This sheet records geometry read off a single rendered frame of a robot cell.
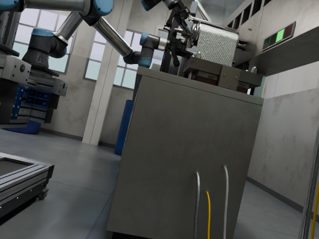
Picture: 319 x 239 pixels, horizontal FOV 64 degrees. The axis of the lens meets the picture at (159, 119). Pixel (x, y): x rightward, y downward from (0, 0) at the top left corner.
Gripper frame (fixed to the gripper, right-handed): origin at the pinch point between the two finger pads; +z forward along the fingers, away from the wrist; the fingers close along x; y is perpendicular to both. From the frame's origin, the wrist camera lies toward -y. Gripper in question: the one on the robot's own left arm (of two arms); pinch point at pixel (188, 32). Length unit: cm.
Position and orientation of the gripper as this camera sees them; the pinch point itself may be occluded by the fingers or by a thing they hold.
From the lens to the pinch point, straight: 169.5
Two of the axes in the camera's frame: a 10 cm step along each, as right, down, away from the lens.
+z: 5.9, 8.0, 0.7
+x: -1.2, 0.0, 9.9
